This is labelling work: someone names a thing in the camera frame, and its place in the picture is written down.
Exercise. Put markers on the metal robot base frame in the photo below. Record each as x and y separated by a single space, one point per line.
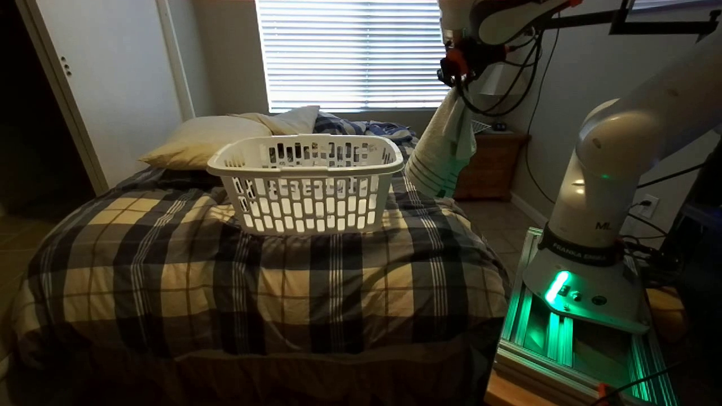
571 345

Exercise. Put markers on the white plastic laundry basket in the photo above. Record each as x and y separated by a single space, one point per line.
307 181

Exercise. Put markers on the wooden nightstand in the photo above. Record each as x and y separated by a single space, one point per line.
492 164

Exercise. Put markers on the cream towel with stripes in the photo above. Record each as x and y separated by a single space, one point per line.
443 147

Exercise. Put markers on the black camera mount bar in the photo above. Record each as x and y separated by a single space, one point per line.
646 20

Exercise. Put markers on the dark bed skirt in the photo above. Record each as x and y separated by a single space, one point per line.
250 379

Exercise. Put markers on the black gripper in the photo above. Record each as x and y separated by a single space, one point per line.
459 59

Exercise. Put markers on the blue clothes heap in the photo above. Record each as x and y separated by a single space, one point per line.
369 131

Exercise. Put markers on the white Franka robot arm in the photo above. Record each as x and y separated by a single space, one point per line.
639 150

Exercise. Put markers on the large cream pillow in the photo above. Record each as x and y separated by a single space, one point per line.
204 138

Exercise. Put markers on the white door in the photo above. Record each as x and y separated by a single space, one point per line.
114 82

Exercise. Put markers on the white window blinds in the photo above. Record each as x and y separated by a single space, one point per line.
353 53

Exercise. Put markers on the plaid bed blanket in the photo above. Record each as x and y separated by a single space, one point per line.
227 277

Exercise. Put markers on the small cream pillow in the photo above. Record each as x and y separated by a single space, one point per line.
294 120

